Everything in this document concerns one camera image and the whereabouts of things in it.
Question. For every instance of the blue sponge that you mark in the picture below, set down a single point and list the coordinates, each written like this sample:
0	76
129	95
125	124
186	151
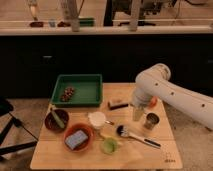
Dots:
76	139

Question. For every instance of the red grape bunch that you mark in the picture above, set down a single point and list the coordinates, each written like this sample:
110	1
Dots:
67	94

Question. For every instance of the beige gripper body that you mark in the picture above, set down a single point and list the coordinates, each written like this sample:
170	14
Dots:
138	112

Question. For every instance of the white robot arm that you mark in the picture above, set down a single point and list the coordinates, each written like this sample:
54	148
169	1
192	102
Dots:
154	81

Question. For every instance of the green cucumber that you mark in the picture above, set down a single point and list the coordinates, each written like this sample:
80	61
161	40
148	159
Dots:
57	119

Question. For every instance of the orange bowl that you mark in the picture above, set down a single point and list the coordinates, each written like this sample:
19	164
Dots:
87	130

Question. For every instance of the green plastic tray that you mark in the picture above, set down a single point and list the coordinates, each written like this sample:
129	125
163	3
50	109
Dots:
87	90

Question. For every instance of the metal can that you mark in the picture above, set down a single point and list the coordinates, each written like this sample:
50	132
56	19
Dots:
151	121

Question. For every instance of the black white brush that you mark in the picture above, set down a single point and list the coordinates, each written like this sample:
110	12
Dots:
124	132

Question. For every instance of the wooden folding table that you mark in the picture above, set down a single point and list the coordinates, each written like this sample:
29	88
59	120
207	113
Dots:
52	154

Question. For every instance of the dark brown bowl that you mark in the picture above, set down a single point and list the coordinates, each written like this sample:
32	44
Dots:
51	124

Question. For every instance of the white cup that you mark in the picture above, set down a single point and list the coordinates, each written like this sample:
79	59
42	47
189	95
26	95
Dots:
98	120

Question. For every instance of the green small cup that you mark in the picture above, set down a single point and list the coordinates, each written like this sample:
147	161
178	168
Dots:
109	144

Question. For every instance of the orange fruit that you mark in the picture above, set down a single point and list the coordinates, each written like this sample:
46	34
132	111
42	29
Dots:
153	102

